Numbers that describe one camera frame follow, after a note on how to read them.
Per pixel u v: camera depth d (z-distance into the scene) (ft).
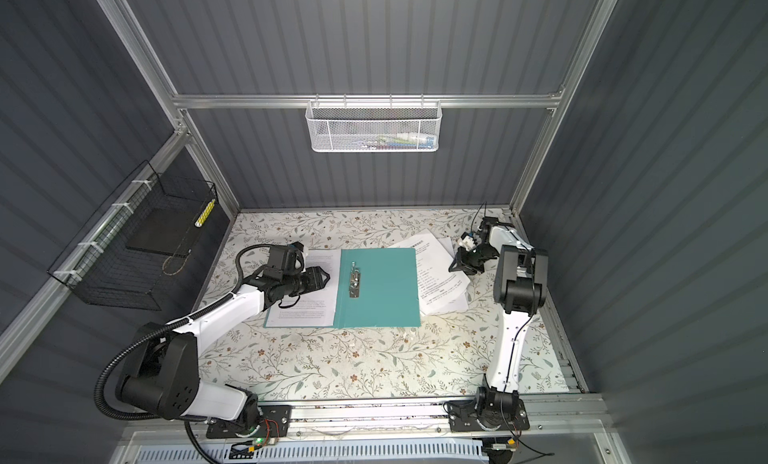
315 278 2.59
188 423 2.23
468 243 3.23
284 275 2.28
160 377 1.40
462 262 2.99
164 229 2.52
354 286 3.18
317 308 3.07
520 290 1.97
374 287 3.24
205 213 2.67
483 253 2.88
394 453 2.53
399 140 3.01
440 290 3.17
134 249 2.41
